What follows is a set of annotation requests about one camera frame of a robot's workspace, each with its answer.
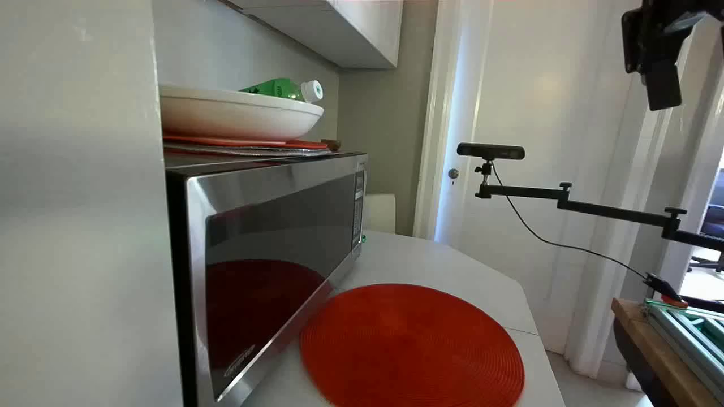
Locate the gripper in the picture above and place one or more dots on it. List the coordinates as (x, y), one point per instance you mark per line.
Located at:
(650, 22)

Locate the white door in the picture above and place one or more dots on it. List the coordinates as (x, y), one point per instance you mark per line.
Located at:
(543, 141)

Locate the office chair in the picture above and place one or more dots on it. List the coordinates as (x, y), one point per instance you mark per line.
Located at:
(714, 215)

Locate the black clamp orange tip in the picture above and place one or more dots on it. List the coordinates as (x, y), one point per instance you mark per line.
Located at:
(663, 285)

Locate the round metal door knob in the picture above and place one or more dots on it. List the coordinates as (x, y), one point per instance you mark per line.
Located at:
(453, 174)

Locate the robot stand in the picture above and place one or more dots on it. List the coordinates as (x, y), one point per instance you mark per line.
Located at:
(650, 345)

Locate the small brown object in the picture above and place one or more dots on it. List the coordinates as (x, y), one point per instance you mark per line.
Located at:
(332, 145)

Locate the round red woven placemat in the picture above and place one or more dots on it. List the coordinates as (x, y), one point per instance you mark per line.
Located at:
(413, 347)

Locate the flat red mat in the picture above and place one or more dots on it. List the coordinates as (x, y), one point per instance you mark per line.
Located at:
(300, 144)

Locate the green bottle white cap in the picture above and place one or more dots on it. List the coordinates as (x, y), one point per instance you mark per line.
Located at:
(277, 88)

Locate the stainless steel microwave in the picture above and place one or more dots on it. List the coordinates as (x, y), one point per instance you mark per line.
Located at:
(266, 237)

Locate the large white bowl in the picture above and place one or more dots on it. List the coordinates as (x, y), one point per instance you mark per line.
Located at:
(237, 116)

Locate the microwave door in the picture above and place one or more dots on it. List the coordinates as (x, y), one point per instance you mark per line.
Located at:
(271, 254)

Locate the white refrigerator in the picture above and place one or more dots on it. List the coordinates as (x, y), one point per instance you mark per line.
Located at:
(79, 226)

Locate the camera on mount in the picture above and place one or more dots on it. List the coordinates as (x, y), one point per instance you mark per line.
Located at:
(491, 151)

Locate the white wall cabinet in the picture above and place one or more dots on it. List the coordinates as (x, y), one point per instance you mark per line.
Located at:
(350, 28)

